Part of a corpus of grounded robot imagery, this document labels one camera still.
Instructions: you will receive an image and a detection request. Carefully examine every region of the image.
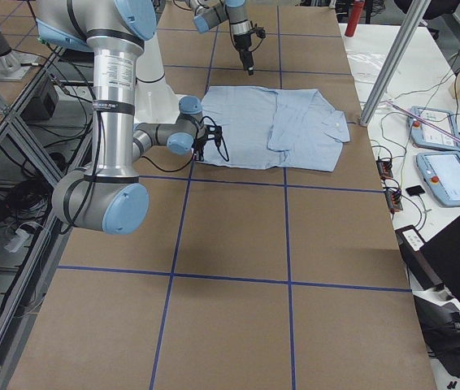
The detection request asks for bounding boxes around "blue teach pendant near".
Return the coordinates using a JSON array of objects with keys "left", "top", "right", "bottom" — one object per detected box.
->
[{"left": 415, "top": 151, "right": 460, "bottom": 207}]

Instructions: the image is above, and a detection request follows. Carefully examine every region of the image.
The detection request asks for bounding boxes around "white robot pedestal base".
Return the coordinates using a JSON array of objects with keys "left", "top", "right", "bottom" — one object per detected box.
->
[{"left": 134, "top": 33, "right": 202, "bottom": 124}]

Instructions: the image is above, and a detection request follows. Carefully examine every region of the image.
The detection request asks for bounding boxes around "blue teach pendant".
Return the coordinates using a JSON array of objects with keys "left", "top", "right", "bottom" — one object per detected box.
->
[
  {"left": 407, "top": 105, "right": 460, "bottom": 152},
  {"left": 415, "top": 151, "right": 460, "bottom": 207}
]

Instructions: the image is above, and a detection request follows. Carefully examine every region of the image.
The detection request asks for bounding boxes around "black laptop computer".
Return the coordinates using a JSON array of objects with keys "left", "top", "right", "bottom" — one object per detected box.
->
[{"left": 396, "top": 215, "right": 460, "bottom": 301}]

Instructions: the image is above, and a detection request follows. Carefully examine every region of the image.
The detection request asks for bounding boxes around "metal rod green tip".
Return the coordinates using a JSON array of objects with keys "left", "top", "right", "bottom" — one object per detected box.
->
[{"left": 384, "top": 101, "right": 460, "bottom": 144}]

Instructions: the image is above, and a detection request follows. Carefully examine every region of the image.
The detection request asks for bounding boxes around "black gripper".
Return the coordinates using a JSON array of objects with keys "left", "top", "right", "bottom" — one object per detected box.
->
[
  {"left": 193, "top": 125, "right": 209, "bottom": 163},
  {"left": 232, "top": 33, "right": 254, "bottom": 76}
]

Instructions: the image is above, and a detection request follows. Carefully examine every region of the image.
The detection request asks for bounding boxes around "red cylinder bottle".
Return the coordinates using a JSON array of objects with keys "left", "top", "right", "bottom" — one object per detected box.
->
[{"left": 345, "top": 0, "right": 365, "bottom": 37}]

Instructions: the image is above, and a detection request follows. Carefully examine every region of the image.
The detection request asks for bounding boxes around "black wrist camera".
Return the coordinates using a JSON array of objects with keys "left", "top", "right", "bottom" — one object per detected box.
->
[
  {"left": 205, "top": 124, "right": 223, "bottom": 148},
  {"left": 251, "top": 24, "right": 267, "bottom": 40}
]

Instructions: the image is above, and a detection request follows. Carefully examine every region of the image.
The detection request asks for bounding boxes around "light blue button shirt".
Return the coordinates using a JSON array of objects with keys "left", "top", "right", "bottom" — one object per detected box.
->
[{"left": 202, "top": 86, "right": 350, "bottom": 172}]

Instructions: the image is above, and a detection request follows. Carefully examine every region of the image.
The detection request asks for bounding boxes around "blue teach pendant far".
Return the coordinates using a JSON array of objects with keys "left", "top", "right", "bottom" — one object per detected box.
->
[{"left": 407, "top": 105, "right": 460, "bottom": 152}]

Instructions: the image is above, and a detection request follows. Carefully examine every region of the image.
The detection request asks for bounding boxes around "clear plastic bag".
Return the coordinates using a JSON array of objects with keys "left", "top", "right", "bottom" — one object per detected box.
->
[{"left": 346, "top": 49, "right": 386, "bottom": 85}]

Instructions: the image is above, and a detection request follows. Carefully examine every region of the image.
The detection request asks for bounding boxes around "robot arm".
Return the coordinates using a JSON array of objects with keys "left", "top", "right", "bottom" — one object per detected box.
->
[
  {"left": 172, "top": 0, "right": 264, "bottom": 76},
  {"left": 37, "top": 1, "right": 207, "bottom": 235}
]

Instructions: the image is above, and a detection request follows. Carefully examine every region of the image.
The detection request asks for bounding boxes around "aluminium frame post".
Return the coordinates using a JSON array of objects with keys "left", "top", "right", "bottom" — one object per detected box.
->
[{"left": 359, "top": 0, "right": 431, "bottom": 126}]

